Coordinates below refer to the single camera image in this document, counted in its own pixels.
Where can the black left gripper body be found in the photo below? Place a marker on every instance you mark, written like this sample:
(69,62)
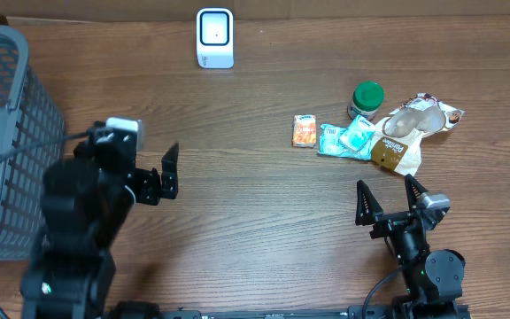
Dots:
(150,187)

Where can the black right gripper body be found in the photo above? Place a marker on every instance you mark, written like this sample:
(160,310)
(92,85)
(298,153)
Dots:
(388,224)

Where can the green Kleenex tissue pack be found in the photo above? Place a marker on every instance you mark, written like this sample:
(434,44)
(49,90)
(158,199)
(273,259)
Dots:
(358,133)

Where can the orange tissue packet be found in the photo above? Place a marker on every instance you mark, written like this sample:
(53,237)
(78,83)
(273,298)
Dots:
(304,131)

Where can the white barcode scanner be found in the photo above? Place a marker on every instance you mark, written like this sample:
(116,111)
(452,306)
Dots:
(215,38)

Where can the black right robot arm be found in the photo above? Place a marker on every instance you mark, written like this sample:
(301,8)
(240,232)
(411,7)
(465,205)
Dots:
(433,279)

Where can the green lidded jar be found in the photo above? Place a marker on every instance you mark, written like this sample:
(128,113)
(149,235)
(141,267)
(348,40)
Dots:
(366,100)

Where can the clear bagged bread pack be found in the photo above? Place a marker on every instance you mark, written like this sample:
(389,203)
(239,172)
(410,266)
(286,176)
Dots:
(396,144)

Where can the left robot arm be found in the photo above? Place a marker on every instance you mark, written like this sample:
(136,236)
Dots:
(85,200)

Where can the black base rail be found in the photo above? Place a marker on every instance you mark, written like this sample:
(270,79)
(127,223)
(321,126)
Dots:
(135,310)

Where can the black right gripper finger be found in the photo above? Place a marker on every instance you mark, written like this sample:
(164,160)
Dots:
(368,209)
(413,191)

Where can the light green wipes packet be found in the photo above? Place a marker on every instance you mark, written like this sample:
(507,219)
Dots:
(333,142)

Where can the grey plastic shopping basket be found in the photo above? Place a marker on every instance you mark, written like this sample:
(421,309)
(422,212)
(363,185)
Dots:
(27,115)

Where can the brown cardboard backdrop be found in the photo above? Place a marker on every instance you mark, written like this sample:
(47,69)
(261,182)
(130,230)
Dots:
(153,10)

